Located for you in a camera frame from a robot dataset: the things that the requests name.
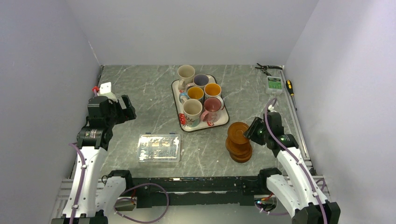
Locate cream patterned mug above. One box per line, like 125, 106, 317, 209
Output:
179, 99, 203, 127

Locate yellow black screwdriver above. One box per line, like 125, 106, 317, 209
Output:
285, 80, 297, 111

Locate aluminium frame rail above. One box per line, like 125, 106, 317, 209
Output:
279, 70, 317, 175

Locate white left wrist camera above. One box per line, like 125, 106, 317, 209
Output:
92, 82, 117, 102

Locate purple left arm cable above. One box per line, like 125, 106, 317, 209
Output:
68, 142, 86, 224

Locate brown wooden coaster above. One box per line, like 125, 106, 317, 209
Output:
227, 122, 249, 145
231, 157, 251, 163
229, 152, 252, 158
226, 138, 252, 155

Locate pink mug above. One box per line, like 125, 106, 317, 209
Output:
200, 96, 224, 123

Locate black pliers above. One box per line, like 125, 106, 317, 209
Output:
255, 63, 283, 76

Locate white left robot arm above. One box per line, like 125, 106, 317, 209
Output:
51, 95, 136, 224

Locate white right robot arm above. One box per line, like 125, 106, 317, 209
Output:
244, 111, 341, 224

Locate cream mug outside tray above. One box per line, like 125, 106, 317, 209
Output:
177, 65, 195, 90

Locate white green electronic device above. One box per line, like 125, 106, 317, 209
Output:
265, 76, 283, 95

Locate grey purple mug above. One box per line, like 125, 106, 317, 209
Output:
185, 74, 209, 91

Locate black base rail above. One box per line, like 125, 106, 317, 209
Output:
106, 168, 281, 209

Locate white serving tray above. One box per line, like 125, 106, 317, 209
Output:
171, 80, 229, 133

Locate blue mug yellow inside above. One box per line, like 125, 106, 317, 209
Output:
179, 87, 205, 104

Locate clear plastic parts box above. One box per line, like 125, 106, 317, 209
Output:
137, 133, 182, 163

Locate white mug orange inside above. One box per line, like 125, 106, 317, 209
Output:
204, 83, 222, 98

